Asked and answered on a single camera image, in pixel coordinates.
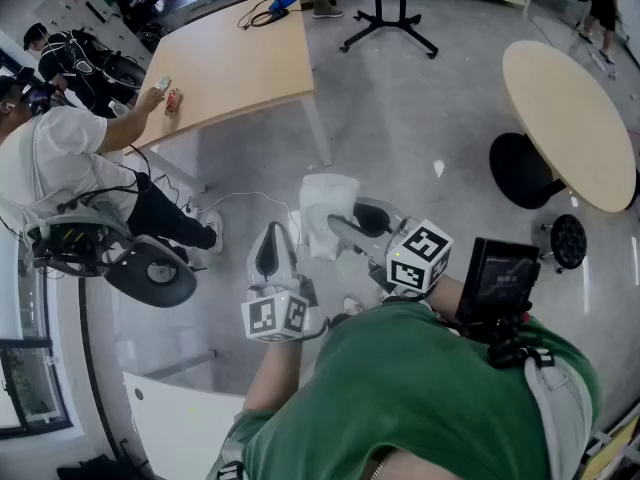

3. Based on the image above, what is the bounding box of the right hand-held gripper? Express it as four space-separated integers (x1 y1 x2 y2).
327 196 455 299

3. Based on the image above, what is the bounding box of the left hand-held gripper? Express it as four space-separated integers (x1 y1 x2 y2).
241 221 325 344

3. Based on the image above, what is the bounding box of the person's right forearm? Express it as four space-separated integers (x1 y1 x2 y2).
427 273 474 327

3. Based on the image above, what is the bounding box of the person's left forearm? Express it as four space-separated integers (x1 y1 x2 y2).
243 340 305 414

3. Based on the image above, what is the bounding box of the grey black office chair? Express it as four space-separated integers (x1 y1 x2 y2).
24 187 198 309

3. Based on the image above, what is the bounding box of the black chest-mounted screen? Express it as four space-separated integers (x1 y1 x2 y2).
455 237 542 329

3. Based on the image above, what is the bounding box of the person's green shirt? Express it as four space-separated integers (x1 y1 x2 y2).
207 301 601 480

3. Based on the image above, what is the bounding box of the white desk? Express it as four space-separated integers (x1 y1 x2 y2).
123 371 246 480

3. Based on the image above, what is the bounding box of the black round stool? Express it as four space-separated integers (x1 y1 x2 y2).
539 213 587 274

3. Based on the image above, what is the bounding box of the rectangular wooden desk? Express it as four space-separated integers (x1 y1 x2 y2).
123 0 334 192

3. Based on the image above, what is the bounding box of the black rolling stand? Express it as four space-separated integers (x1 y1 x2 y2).
339 0 440 60

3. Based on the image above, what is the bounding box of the round wooden table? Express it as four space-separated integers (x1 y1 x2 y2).
488 40 638 214

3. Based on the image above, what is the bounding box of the black framed window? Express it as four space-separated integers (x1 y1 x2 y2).
0 337 74 439

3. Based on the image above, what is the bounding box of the white panel board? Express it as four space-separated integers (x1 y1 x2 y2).
32 0 119 34

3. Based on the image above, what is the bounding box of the white floor cable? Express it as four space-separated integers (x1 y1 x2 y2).
197 191 301 249

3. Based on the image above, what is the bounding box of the black screen mount clamp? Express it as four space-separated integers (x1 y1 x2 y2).
487 312 554 372

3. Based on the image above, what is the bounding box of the black coiled cable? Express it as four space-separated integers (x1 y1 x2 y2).
237 0 291 30

